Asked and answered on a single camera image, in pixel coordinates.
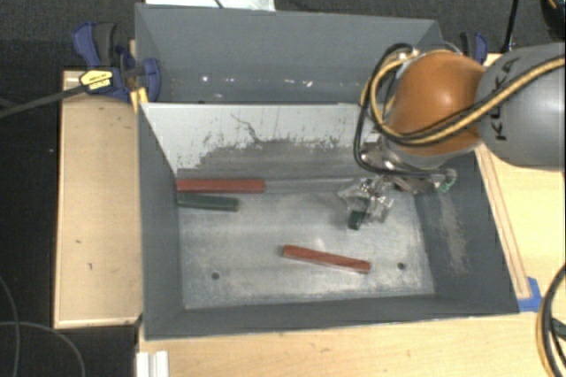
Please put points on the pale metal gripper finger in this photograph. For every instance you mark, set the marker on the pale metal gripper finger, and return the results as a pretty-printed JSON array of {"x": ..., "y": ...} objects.
[
  {"x": 381, "y": 205},
  {"x": 351, "y": 194}
]

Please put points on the dark green block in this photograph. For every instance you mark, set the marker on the dark green block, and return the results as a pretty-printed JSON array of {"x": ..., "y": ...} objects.
[
  {"x": 208, "y": 202},
  {"x": 355, "y": 219}
]

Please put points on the red-brown flat block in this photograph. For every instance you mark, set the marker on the red-brown flat block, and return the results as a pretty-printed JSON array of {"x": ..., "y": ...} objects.
[
  {"x": 326, "y": 259},
  {"x": 220, "y": 185}
]

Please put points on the grey metal bin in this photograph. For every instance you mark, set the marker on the grey metal bin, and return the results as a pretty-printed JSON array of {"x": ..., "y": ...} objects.
[{"x": 274, "y": 260}]

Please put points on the pale wood board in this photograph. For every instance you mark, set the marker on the pale wood board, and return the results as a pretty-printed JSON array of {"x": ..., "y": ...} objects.
[{"x": 97, "y": 207}]

